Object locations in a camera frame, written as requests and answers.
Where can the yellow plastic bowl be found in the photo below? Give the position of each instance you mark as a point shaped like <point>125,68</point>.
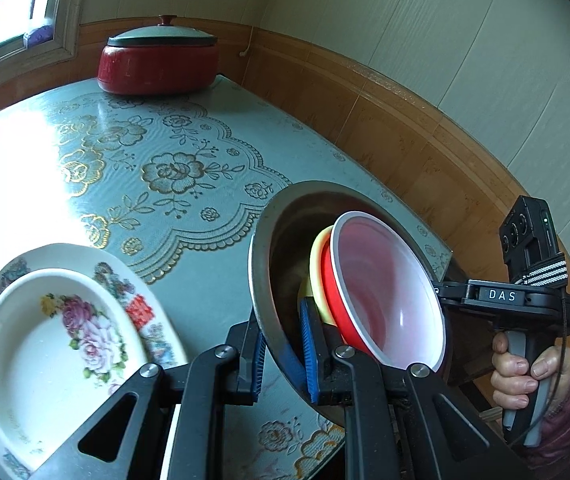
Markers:
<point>317,280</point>

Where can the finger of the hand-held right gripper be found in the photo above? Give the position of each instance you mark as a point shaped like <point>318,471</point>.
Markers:
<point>452,296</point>

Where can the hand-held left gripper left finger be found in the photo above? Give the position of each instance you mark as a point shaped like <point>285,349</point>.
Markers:
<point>260,365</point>

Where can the grey pot lid red knob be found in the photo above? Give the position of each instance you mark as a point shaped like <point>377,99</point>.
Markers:
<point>165,37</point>

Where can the purple tissue pack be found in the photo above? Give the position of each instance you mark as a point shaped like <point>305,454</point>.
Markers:
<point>39,34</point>

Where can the white rose print plate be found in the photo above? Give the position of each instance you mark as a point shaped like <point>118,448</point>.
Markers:
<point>40,370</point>

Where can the white plate red character print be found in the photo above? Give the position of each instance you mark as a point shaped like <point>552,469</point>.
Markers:
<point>115,275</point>

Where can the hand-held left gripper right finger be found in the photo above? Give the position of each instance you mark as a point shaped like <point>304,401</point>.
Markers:
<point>309,350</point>

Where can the person's right hand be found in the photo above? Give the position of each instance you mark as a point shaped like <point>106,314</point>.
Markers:
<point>512,380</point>

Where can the stainless steel bowl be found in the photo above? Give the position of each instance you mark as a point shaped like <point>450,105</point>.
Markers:
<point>285,240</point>

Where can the red cooking pot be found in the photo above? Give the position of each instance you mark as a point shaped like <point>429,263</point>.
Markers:
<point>160,72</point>

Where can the red plastic bowl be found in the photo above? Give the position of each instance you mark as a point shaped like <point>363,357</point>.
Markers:
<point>390,285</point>

